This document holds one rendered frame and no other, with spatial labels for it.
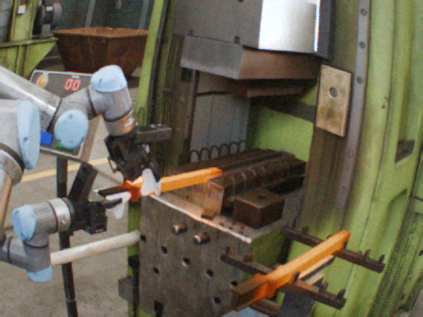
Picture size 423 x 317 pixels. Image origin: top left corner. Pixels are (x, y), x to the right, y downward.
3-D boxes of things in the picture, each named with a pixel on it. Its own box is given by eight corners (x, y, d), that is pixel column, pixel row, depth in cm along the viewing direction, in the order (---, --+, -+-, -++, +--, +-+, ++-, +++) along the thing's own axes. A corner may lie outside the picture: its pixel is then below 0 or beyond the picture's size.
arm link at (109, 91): (85, 74, 114) (119, 58, 115) (97, 110, 121) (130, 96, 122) (88, 88, 108) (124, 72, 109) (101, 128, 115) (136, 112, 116)
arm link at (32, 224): (11, 235, 105) (8, 202, 102) (43, 227, 113) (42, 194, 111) (25, 250, 100) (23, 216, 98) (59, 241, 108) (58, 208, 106)
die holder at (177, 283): (223, 355, 146) (249, 240, 133) (138, 308, 168) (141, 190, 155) (314, 297, 188) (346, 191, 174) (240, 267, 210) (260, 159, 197)
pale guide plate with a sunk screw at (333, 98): (342, 137, 131) (348, 74, 126) (314, 126, 137) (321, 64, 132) (345, 136, 133) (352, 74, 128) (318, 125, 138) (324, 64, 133)
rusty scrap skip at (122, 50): (100, 91, 737) (109, 36, 712) (42, 75, 847) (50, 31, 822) (158, 83, 828) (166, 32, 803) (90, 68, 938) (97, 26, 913)
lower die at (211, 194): (219, 215, 146) (224, 184, 143) (164, 191, 158) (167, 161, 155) (302, 184, 177) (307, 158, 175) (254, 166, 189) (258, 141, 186)
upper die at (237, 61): (238, 79, 135) (243, 45, 132) (179, 66, 147) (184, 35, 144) (316, 78, 167) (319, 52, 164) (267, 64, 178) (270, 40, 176)
